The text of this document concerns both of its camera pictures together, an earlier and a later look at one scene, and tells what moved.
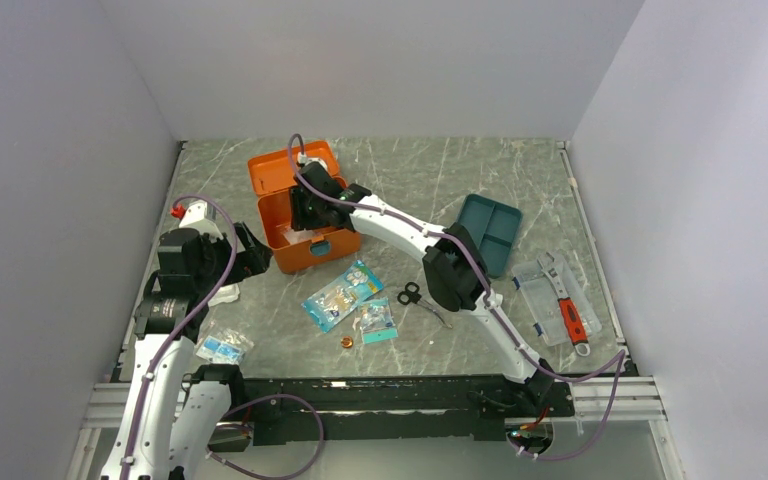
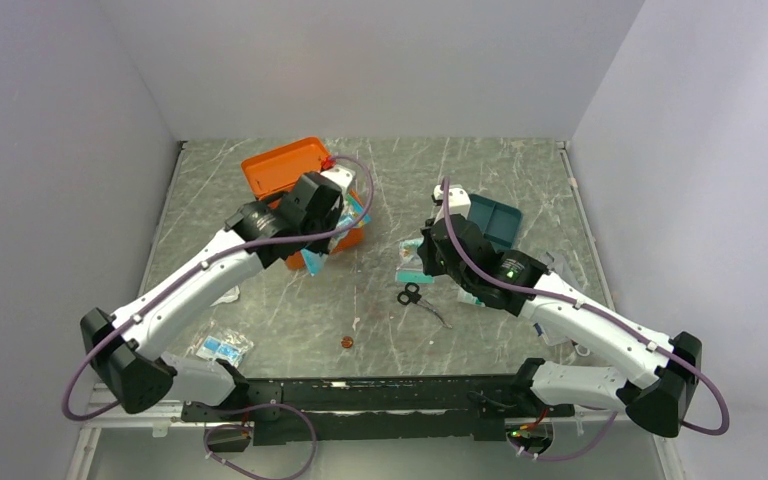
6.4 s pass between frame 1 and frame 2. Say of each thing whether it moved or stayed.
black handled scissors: stayed
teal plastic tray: stayed
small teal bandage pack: moved
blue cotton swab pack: moved
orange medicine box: stayed
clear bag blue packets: stayed
